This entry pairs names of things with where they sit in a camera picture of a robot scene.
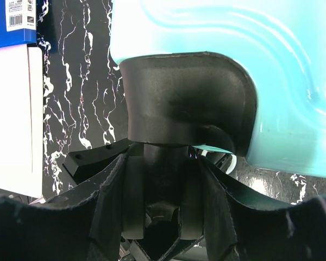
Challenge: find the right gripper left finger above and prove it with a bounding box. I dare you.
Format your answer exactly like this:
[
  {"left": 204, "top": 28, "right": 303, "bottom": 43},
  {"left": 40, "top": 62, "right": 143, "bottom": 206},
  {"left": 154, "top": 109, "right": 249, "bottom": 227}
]
[{"left": 0, "top": 146, "right": 146, "bottom": 260}]

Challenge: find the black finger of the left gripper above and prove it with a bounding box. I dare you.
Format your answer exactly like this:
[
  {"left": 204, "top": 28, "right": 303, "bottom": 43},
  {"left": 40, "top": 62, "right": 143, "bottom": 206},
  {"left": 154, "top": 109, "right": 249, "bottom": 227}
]
[{"left": 62, "top": 138, "right": 134, "bottom": 188}]

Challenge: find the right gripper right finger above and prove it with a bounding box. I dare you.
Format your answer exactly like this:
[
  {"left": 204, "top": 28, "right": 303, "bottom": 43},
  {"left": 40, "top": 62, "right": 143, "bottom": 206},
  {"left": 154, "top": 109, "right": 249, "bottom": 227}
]
[{"left": 179, "top": 157, "right": 326, "bottom": 260}]

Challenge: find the pink white board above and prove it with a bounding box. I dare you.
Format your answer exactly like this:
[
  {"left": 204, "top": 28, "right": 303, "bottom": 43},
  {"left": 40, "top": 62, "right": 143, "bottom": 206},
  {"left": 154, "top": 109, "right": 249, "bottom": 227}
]
[{"left": 0, "top": 45, "right": 43, "bottom": 197}]

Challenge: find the pink teal hardshell suitcase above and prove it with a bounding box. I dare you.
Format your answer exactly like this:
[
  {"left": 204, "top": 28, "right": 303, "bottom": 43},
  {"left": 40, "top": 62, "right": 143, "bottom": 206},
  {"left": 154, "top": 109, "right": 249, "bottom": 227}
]
[{"left": 110, "top": 1, "right": 326, "bottom": 178}]

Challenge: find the blue folder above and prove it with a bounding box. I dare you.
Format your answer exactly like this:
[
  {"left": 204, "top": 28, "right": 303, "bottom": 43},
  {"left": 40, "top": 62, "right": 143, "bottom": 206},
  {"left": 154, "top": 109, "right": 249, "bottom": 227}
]
[{"left": 0, "top": 0, "right": 37, "bottom": 48}]

